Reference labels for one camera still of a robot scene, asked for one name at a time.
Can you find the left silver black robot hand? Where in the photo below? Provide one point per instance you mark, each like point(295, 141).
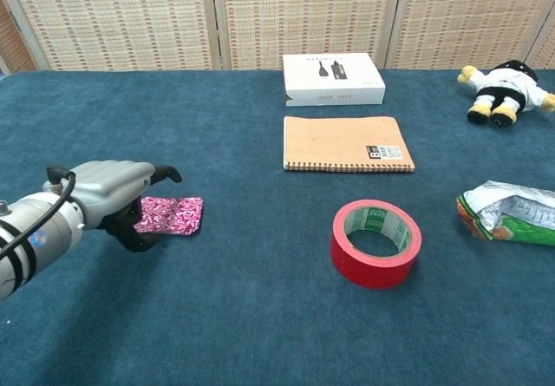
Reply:
point(108, 184)

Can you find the pink patterned small pack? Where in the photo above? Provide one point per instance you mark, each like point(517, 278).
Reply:
point(178, 214)

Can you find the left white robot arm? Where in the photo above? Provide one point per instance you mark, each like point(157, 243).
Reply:
point(39, 230)

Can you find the woven bamboo screen panel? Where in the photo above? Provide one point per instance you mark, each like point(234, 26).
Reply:
point(117, 17)
point(546, 52)
point(468, 13)
point(303, 13)

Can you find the blue felt table mat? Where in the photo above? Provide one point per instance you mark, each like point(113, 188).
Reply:
point(217, 316)

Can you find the brown spiral notebook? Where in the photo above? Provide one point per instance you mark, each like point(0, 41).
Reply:
point(338, 141)

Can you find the white product box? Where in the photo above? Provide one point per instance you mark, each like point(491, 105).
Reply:
point(331, 80)

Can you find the red tape roll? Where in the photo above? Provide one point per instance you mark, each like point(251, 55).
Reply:
point(373, 269)

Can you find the green silver snack bag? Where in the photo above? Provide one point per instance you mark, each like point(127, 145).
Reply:
point(516, 217)

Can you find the black white plush doll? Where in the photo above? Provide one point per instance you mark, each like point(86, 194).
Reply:
point(511, 87)

